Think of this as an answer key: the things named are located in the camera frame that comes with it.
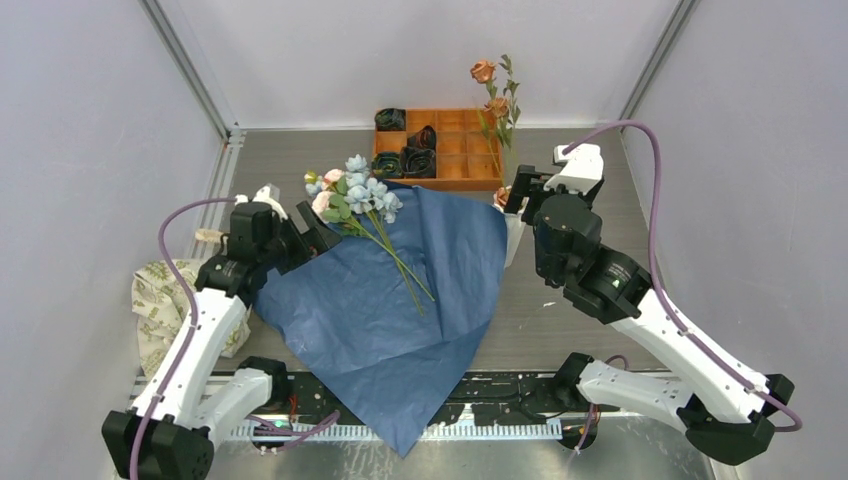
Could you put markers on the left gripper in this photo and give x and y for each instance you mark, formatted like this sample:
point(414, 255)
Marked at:
point(321, 237)

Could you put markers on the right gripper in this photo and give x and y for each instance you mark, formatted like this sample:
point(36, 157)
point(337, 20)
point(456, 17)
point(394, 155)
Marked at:
point(528, 183)

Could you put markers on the light blue flower stem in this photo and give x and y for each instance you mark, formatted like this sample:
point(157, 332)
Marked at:
point(369, 197)

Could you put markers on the orange rose flower stem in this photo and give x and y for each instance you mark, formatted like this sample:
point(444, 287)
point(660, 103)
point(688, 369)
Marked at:
point(499, 116)

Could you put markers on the beige ribbon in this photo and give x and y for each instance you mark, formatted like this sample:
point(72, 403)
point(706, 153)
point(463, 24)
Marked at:
point(210, 236)

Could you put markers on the blue paper flower bouquet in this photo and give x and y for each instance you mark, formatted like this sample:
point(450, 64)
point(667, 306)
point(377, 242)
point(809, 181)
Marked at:
point(390, 334)

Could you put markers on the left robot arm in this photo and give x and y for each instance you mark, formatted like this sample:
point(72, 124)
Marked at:
point(171, 431)

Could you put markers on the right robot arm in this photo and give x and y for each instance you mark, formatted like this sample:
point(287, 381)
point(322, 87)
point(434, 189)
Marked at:
point(722, 407)

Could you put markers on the white ribbed vase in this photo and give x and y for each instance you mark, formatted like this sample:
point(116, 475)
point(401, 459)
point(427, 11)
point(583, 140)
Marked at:
point(515, 227)

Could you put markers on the orange compartment tray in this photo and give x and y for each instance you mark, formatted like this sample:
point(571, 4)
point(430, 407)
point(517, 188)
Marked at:
point(466, 161)

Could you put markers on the dark rolled fabric bottom-left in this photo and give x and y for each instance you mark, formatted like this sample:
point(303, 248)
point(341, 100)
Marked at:
point(387, 165)

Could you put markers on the dark rolled fabric middle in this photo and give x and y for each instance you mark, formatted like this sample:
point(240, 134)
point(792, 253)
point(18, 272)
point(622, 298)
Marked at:
point(425, 138)

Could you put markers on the dark rolled fabric large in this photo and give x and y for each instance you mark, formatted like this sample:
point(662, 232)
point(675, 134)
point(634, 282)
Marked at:
point(418, 162)

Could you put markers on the dark rolled fabric top-left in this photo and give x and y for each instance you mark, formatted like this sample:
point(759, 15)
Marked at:
point(390, 120)

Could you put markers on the floral patterned cloth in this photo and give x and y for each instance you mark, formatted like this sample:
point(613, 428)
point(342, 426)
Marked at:
point(162, 306)

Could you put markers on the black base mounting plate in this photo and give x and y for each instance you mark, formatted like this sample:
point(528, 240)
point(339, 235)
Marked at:
point(493, 398)

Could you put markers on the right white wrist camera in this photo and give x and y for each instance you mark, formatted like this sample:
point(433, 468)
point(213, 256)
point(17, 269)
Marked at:
point(580, 166)

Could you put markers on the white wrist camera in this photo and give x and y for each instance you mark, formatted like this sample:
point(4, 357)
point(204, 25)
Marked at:
point(265, 199)
point(580, 166)

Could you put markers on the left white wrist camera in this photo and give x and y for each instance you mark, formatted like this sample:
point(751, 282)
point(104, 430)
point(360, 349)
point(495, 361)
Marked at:
point(265, 199)

